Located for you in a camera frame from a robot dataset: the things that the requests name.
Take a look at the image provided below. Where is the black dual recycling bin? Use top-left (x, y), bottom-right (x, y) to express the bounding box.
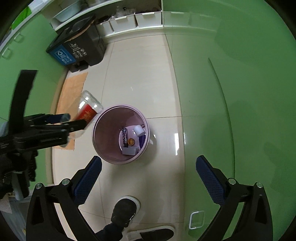
top-left (46, 15), bottom-right (106, 73)

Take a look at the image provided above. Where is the white storage box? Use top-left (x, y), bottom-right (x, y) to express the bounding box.
top-left (135, 11), bottom-right (162, 28)
top-left (109, 15), bottom-right (137, 33)

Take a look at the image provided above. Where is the pink round trash bin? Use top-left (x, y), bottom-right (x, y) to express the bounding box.
top-left (92, 104), bottom-right (150, 165)

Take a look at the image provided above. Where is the white open shelf unit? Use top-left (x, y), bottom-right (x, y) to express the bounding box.
top-left (29, 0), bottom-right (163, 32)

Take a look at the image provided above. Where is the orange floor mat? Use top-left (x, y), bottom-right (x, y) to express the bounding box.
top-left (55, 71), bottom-right (89, 151)

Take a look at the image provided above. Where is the black left shoe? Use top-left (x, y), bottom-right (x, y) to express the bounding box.
top-left (111, 196), bottom-right (140, 228)

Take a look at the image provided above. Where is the clear plastic bottle red label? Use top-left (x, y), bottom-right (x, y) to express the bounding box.
top-left (67, 90), bottom-right (103, 140)

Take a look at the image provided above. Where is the green cabinet front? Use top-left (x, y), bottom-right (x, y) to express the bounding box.
top-left (163, 1), bottom-right (295, 240)

